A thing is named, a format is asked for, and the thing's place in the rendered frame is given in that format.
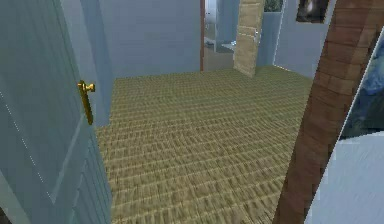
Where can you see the tan wooden room door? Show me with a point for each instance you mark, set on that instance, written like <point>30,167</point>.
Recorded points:
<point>247,36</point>

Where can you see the pale grey room door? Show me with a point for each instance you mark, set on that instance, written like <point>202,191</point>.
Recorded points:
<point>40,110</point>

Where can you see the brown wooden door frame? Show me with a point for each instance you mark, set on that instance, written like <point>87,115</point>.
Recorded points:
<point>325,113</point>

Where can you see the green framed wall picture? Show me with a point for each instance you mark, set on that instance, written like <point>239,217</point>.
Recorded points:
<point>273,5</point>

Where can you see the dark framed wall picture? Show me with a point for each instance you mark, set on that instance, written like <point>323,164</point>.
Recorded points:
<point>312,10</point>

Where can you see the blue framed wall picture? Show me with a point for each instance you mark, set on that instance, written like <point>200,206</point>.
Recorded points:
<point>368,96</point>

